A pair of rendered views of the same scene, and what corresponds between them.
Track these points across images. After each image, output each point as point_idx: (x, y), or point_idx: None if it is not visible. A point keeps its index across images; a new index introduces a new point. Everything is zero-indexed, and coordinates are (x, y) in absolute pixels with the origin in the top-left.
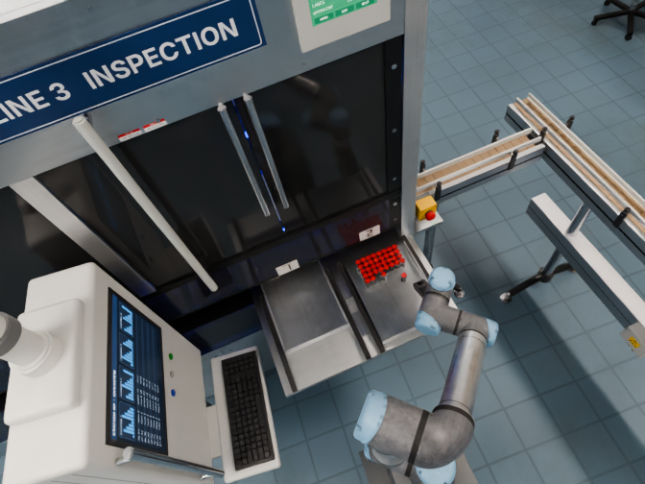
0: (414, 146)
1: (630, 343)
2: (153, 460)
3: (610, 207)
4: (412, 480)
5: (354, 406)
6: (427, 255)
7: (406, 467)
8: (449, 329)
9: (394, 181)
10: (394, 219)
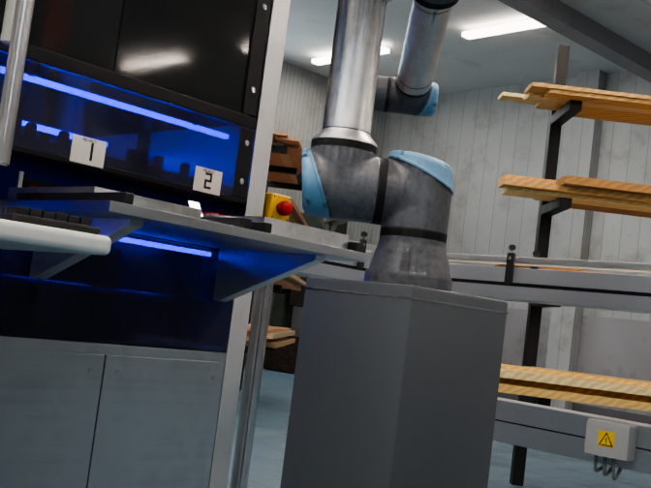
0: (278, 51)
1: (603, 449)
2: None
3: (494, 266)
4: (384, 264)
5: None
6: (244, 455)
7: (379, 162)
8: (382, 82)
9: (252, 95)
10: (240, 178)
